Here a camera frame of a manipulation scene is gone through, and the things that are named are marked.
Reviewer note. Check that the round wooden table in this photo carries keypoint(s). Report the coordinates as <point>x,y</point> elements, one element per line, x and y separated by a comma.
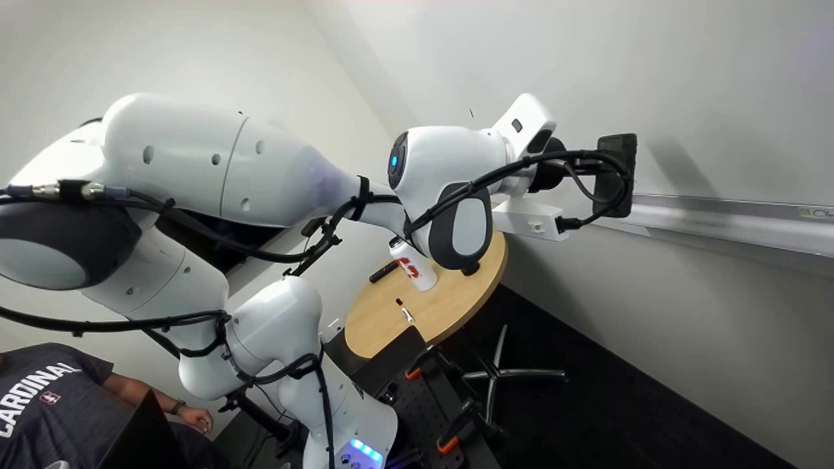
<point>451,303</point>

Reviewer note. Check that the black whiteboard eraser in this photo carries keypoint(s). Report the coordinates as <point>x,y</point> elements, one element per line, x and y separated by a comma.
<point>614,190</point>

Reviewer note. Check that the white metal water bottle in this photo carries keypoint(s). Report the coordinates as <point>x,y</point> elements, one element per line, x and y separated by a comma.
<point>412,264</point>

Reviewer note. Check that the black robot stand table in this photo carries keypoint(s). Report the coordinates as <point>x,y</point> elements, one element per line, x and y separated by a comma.
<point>424,404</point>

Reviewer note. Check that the person in dark shirt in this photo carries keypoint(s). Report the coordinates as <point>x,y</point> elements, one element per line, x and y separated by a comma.
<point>63,411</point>

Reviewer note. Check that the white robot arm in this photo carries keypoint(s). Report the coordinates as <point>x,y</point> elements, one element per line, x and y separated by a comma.
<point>95,213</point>

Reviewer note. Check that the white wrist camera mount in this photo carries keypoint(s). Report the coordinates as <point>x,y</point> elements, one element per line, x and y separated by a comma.
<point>526,127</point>

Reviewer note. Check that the large white whiteboard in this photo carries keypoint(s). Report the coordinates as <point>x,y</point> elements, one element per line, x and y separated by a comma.
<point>730,100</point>

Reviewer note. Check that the black office chair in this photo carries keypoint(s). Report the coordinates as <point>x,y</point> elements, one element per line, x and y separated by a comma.
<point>494,375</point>

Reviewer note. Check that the orange handled clamp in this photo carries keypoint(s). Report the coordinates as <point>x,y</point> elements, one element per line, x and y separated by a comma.
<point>419,363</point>
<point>459,429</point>

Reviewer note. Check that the lower orange handled clamp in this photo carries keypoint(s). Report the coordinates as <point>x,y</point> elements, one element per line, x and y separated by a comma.
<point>459,429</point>

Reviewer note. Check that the white dry erase marker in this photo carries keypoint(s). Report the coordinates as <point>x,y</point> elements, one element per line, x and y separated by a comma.
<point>406,311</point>

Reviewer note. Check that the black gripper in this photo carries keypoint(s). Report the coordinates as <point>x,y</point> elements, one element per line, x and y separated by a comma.
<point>549,173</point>

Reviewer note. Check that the upper orange handled clamp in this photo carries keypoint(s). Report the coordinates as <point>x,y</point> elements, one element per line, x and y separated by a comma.
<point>419,363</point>

